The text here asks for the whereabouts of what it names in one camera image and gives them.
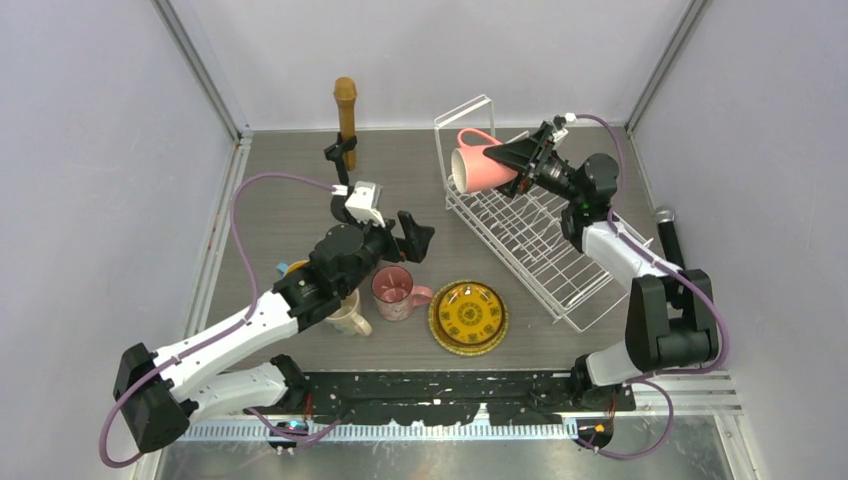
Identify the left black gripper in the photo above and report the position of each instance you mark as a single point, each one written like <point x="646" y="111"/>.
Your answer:
<point x="413" y="244"/>

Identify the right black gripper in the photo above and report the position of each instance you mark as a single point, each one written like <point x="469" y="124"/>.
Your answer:
<point x="536" y="150"/>

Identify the pink plastic cup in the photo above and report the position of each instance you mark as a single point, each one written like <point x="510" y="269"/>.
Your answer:
<point x="472" y="170"/>

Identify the pink floral cup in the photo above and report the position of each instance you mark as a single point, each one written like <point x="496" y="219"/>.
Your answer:
<point x="396" y="294"/>

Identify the yellow woven bamboo plate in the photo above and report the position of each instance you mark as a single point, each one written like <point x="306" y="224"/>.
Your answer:
<point x="434" y="331"/>

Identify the cream floral cup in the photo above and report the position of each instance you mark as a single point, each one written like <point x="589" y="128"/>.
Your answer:
<point x="348" y="319"/>

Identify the blue patterned bowl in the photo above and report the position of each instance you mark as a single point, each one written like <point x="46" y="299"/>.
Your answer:
<point x="284" y="269"/>

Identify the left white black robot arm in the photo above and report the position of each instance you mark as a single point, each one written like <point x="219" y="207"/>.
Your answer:
<point x="161" y="393"/>

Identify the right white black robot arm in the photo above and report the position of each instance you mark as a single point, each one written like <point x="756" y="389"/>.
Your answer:
<point x="672" y="322"/>

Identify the black silver microphone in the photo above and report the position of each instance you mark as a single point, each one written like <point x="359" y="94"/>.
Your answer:
<point x="667" y="233"/>

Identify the brown microphone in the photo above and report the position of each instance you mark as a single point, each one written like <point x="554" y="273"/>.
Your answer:
<point x="345" y="95"/>

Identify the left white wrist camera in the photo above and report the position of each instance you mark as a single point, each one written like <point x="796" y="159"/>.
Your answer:
<point x="357" y="204"/>

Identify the white wire dish rack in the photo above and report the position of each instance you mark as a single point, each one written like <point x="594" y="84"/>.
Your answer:
<point x="524" y="233"/>

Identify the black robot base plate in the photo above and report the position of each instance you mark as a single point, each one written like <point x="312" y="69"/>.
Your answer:
<point x="445" y="398"/>

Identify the left aluminium rail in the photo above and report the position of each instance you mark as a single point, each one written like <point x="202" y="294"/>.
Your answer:
<point x="214" y="243"/>

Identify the slotted cable duct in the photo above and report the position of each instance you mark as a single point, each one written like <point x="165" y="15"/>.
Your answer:
<point x="247" y="430"/>

